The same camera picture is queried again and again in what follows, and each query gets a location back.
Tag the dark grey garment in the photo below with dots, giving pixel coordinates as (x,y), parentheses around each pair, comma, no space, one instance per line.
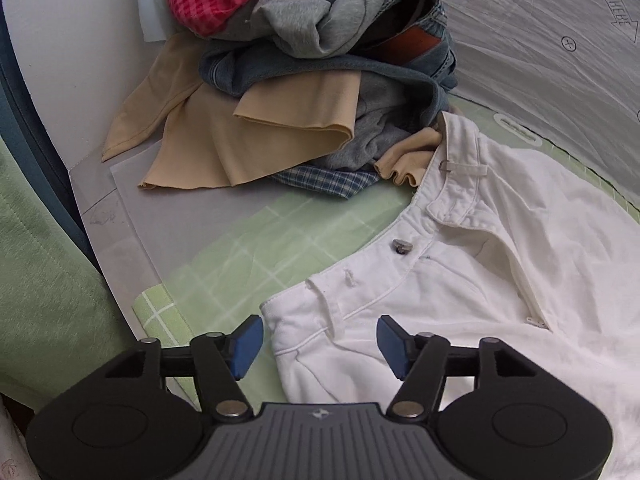
(375,120)

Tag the blue jeans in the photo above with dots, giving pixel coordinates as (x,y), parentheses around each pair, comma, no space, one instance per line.
(280,67)

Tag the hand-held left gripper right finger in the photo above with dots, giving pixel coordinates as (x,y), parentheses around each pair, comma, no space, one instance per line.
(392,346)

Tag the dark blue cloth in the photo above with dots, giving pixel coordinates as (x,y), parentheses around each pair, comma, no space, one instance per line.
(20,110)

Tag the light grey sweatshirt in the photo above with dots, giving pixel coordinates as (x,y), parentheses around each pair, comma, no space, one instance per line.
(300,25)

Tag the beige garment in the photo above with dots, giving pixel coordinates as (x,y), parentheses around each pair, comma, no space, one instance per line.
(210,135)

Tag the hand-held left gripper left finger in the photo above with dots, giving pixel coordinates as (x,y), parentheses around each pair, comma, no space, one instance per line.
(247,347)

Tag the blue plaid shirt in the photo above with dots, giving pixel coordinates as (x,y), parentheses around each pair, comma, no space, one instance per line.
(325,180)

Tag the green towel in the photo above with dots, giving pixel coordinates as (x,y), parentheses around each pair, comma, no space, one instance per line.
(45,260)

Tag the grey printed sheet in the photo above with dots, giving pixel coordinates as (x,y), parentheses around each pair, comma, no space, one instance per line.
(525,60)

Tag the green grid mat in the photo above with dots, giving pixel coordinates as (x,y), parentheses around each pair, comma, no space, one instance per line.
(160,315)

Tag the white pants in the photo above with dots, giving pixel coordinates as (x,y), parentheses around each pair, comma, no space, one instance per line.
(500,285)

